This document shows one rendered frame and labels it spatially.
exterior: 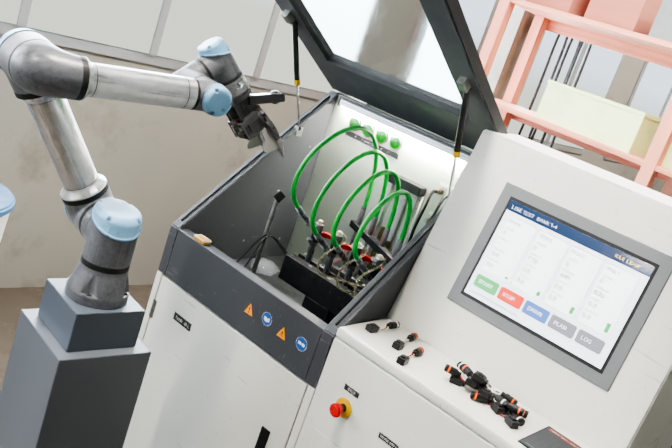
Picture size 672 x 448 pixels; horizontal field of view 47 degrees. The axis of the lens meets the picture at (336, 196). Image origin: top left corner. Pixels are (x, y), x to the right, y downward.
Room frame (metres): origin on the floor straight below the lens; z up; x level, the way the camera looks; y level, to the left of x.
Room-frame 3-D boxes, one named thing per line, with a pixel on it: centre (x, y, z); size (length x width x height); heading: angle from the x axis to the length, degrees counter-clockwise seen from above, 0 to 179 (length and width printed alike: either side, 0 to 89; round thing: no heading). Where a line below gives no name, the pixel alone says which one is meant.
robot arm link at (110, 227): (1.74, 0.48, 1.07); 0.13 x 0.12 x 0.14; 41
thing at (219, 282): (2.08, 0.16, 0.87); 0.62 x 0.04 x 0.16; 54
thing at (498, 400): (1.72, -0.49, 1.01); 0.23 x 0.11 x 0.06; 54
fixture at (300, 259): (2.20, -0.08, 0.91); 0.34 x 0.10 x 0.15; 54
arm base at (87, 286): (1.74, 0.47, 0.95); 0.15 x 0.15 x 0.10
